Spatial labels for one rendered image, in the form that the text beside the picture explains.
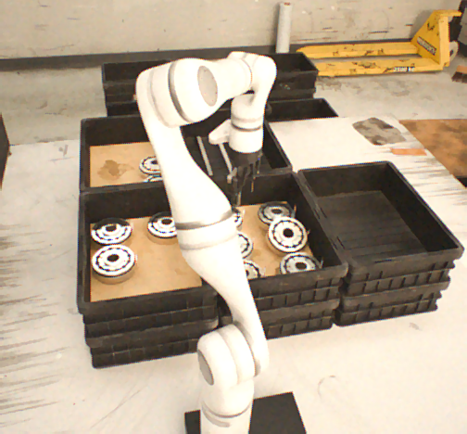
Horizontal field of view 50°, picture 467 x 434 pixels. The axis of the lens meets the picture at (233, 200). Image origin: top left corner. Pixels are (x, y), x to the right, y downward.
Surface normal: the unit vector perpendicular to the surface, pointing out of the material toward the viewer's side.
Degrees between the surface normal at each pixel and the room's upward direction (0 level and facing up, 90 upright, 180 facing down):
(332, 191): 90
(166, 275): 0
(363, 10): 90
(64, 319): 0
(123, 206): 90
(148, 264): 0
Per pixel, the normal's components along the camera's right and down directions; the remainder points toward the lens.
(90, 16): 0.23, 0.61
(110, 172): 0.04, -0.79
